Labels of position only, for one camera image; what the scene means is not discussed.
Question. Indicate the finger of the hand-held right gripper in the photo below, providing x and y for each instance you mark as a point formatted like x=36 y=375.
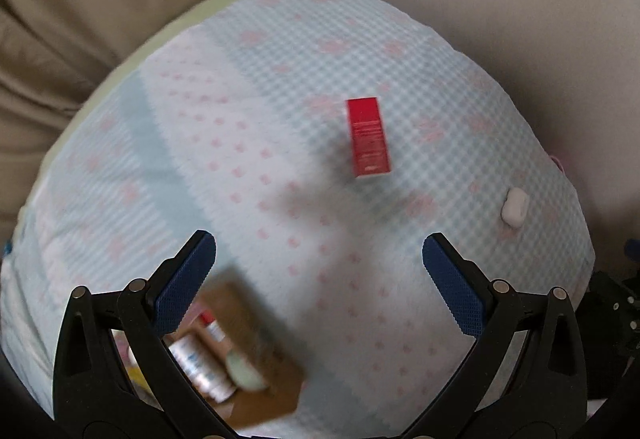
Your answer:
x=633 y=252

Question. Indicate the pale green jar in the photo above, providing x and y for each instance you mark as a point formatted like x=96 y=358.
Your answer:
x=245 y=371

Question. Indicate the white earbuds case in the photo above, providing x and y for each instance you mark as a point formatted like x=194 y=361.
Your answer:
x=515 y=206

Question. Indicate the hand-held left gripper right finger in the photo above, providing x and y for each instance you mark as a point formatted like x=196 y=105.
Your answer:
x=452 y=289

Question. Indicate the pale green mattress sheet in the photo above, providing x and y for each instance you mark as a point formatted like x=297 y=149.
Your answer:
x=150 y=39

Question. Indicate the red-lid silver jar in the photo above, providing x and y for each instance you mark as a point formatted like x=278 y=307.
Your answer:
x=212 y=329

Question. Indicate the white pill bottle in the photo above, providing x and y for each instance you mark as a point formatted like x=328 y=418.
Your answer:
x=200 y=366

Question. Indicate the red carton box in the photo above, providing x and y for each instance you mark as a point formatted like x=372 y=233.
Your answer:
x=369 y=136

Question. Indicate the blue checked printed blanket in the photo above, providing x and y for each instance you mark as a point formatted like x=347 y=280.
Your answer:
x=280 y=169

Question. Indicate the cardboard box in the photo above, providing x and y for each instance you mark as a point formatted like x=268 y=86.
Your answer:
x=260 y=329

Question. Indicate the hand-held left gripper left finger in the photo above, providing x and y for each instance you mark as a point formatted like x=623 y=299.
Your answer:
x=185 y=284

